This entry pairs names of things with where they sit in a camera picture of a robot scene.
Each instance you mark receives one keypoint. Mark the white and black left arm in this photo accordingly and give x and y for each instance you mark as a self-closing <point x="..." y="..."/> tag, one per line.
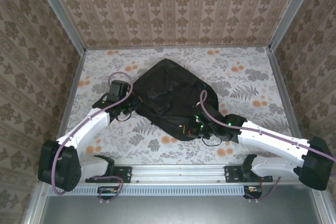
<point x="86" y="127"/>

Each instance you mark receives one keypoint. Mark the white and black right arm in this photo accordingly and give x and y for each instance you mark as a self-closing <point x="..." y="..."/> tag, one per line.
<point x="267" y="140"/>

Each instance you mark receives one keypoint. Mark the grey metal sheet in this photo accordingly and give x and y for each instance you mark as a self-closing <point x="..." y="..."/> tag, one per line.
<point x="183" y="211"/>

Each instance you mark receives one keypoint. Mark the black fabric backpack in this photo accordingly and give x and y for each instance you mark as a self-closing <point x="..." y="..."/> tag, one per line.
<point x="170" y="90"/>

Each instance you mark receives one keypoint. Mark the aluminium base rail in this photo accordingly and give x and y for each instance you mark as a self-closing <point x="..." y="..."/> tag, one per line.
<point x="178" y="174"/>

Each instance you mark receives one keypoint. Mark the aluminium side rail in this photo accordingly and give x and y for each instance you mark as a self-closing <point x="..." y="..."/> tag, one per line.
<point x="283" y="90"/>
<point x="74" y="85"/>

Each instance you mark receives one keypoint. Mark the aluminium frame post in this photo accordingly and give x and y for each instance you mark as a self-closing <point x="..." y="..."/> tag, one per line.
<point x="59" y="11"/>
<point x="292" y="11"/>

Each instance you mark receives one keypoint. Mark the floral table cover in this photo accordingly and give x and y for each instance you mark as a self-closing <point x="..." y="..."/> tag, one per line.
<point x="183" y="153"/>

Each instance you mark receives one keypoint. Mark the aluminium back rail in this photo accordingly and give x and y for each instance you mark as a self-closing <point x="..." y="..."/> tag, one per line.
<point x="231" y="46"/>

